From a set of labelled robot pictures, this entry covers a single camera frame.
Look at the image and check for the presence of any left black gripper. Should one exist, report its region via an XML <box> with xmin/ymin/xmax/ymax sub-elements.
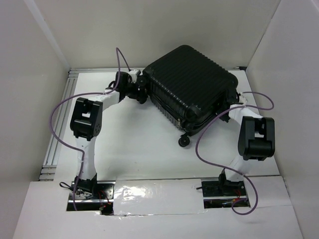
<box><xmin>124</xmin><ymin>80</ymin><xmax>150</xmax><ymax>101</ymax></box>

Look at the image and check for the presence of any black hard-shell suitcase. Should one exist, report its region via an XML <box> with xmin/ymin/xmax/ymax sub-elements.
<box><xmin>137</xmin><ymin>45</ymin><xmax>239</xmax><ymax>147</ymax></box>

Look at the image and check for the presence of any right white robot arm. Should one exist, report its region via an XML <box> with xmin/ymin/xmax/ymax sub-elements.
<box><xmin>217</xmin><ymin>105</ymin><xmax>275</xmax><ymax>195</ymax></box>

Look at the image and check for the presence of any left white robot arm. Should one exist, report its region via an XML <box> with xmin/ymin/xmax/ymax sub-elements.
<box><xmin>70</xmin><ymin>69</ymin><xmax>147</xmax><ymax>199</ymax></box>

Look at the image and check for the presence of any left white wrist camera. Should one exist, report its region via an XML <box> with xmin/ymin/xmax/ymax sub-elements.
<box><xmin>128</xmin><ymin>69</ymin><xmax>141</xmax><ymax>83</ymax></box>

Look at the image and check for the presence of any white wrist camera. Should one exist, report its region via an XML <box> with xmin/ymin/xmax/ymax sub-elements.
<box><xmin>238</xmin><ymin>93</ymin><xmax>248</xmax><ymax>105</ymax></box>
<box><xmin>128</xmin><ymin>69</ymin><xmax>141</xmax><ymax>83</ymax></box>

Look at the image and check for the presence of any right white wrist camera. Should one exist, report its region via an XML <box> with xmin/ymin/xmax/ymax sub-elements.
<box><xmin>238</xmin><ymin>93</ymin><xmax>248</xmax><ymax>105</ymax></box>

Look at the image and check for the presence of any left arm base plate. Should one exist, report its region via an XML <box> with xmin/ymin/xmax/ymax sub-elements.
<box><xmin>66</xmin><ymin>181</ymin><xmax>116</xmax><ymax>216</ymax></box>

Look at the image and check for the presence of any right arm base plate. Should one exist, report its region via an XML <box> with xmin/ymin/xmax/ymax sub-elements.
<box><xmin>196</xmin><ymin>180</ymin><xmax>250</xmax><ymax>209</ymax></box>

